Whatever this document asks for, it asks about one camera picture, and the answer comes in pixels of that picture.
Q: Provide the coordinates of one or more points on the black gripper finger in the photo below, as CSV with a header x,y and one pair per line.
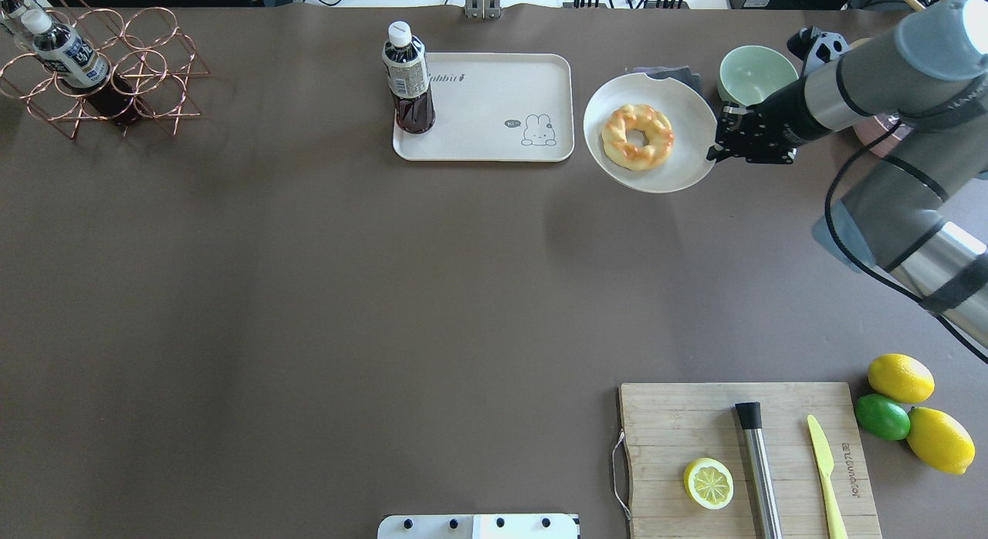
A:
x,y
733,125
719,152

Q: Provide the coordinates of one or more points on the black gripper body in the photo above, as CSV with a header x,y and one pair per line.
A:
x,y
786,110

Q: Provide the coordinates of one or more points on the twisted glazed donut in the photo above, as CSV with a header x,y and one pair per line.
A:
x,y
638,137

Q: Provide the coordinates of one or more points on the white plate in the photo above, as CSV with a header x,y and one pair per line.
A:
x,y
692,121

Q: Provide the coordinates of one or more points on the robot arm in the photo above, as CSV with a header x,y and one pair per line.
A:
x,y
930,71

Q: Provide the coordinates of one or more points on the cream rabbit tray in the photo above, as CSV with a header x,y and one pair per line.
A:
x,y
495,107

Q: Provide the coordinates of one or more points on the dark drink bottle on tray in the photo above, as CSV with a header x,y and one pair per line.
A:
x,y
408,77

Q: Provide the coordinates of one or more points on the mint green bowl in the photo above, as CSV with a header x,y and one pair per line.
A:
x,y
750,74

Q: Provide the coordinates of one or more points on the grey folded cloth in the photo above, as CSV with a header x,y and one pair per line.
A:
x,y
683,74

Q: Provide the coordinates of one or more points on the pink bowl with ice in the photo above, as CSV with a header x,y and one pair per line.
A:
x,y
871,129

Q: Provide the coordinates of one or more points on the steel muddler black tip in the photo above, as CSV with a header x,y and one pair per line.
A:
x,y
750,419

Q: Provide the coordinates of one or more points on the bamboo cutting board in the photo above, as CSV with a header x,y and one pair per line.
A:
x,y
668,425

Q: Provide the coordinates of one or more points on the yellow lemon upper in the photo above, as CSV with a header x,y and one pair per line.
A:
x,y
901,377

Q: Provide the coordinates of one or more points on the yellow lemon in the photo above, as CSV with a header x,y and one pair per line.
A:
x,y
940,441
901,377

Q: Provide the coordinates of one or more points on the green lime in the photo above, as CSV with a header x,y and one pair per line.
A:
x,y
882,417

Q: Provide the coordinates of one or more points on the yellow plastic knife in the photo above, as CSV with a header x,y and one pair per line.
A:
x,y
825,466

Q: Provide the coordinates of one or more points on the half lemon slice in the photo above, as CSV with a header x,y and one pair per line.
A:
x,y
709,483

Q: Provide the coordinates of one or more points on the yellow lemon lower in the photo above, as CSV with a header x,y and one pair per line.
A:
x,y
940,441

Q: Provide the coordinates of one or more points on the dark drink bottle in rack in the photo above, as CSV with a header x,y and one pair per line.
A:
x,y
81,68

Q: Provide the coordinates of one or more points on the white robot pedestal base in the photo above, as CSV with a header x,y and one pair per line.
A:
x,y
510,525

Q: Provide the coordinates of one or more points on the copper wire bottle rack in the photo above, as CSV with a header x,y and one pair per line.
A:
x,y
146,48

